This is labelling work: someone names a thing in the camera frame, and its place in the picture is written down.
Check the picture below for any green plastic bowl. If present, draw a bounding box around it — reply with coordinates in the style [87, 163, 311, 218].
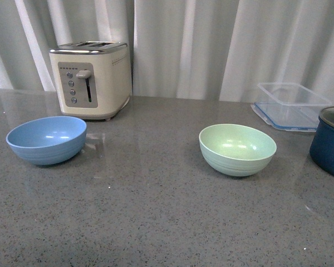
[199, 123, 277, 177]

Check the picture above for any blue plastic bowl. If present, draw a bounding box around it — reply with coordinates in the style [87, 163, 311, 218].
[6, 116, 87, 165]

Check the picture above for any white curtain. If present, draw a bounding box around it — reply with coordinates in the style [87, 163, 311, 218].
[0, 1, 334, 104]

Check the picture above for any cream two-slot toaster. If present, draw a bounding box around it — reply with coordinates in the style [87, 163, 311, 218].
[49, 41, 132, 120]

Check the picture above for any clear plastic container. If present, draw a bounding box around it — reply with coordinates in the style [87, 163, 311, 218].
[257, 82, 333, 130]

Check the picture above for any clear blue-rimmed container lid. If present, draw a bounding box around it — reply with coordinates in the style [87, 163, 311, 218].
[251, 102, 323, 132]

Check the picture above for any dark blue pot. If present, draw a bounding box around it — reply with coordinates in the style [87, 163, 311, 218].
[310, 106, 334, 176]

